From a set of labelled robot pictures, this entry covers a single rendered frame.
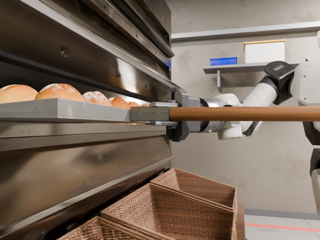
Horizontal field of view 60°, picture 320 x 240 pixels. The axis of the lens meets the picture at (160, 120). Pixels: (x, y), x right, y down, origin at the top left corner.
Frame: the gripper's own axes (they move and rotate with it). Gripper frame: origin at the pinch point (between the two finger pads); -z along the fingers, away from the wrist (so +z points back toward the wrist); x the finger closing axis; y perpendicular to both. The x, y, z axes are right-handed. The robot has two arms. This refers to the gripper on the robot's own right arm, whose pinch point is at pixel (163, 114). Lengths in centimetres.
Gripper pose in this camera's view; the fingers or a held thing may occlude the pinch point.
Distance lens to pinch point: 62.2
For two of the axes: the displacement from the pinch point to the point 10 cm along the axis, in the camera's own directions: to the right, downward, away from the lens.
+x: 0.0, -10.0, 0.2
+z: 7.7, 0.1, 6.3
